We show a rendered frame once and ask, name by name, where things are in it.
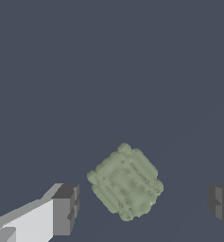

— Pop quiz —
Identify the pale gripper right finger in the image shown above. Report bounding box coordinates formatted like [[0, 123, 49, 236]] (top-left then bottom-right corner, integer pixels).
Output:
[[207, 182, 224, 233]]

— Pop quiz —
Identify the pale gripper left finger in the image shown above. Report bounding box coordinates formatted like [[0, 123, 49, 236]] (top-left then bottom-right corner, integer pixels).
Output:
[[0, 182, 80, 242]]

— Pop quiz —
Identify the pale green blocky object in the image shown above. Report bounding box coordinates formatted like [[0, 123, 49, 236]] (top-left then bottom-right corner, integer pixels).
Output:
[[86, 142, 164, 222]]

